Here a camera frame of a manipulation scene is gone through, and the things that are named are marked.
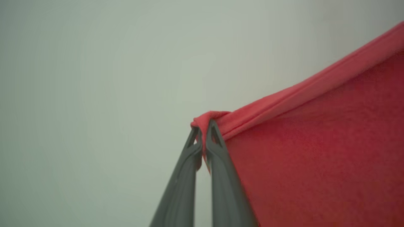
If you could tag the red basketball jersey white trim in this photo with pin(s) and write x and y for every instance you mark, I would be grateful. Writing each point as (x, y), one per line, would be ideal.
(315, 151)

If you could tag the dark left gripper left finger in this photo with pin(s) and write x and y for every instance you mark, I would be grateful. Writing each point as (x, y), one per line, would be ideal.
(181, 189)

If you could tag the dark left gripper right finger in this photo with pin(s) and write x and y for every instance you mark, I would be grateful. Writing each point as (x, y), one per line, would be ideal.
(225, 189)

